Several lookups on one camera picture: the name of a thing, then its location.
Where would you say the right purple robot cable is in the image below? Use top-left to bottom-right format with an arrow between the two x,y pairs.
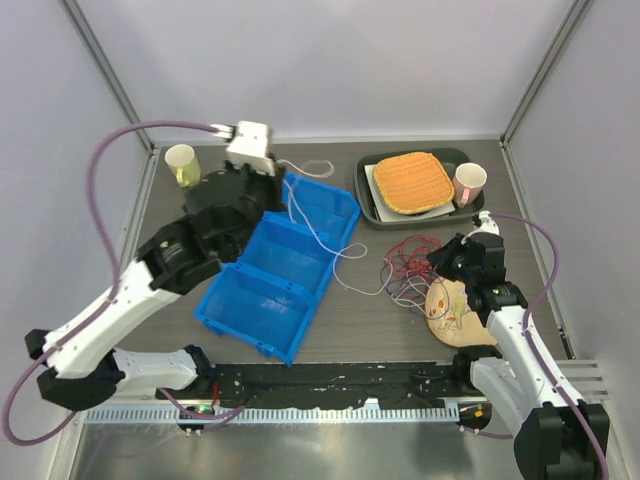
459,212 -> 612,480

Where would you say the grey slotted cable duct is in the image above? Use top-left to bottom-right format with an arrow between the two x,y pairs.
85,400 -> 459,425

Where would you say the orange woven square plate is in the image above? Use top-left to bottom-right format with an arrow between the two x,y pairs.
373,152 -> 454,215

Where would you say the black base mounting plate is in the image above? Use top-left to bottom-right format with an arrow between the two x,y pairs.
170,362 -> 483,410

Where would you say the dark green plastic tray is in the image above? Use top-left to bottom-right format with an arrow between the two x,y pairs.
354,150 -> 485,231

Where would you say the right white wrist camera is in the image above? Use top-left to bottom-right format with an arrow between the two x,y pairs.
469,210 -> 500,236

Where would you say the yellow mug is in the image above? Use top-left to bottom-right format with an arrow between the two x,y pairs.
164,144 -> 202,188

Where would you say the white square plate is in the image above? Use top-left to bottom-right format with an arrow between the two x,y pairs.
364,165 -> 455,223

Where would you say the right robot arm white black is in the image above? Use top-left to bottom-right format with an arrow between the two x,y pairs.
428,230 -> 610,479

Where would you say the round wooden decorated coaster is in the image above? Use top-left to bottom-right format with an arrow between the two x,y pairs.
424,278 -> 497,348

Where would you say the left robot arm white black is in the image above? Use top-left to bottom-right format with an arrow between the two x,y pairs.
25,163 -> 286,411

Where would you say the red thin wire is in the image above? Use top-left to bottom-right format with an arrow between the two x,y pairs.
382,235 -> 446,296

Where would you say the pink mug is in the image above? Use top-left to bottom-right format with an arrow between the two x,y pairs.
452,162 -> 488,208

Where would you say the blue three-compartment plastic bin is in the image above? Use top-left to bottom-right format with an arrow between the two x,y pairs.
194,173 -> 360,365

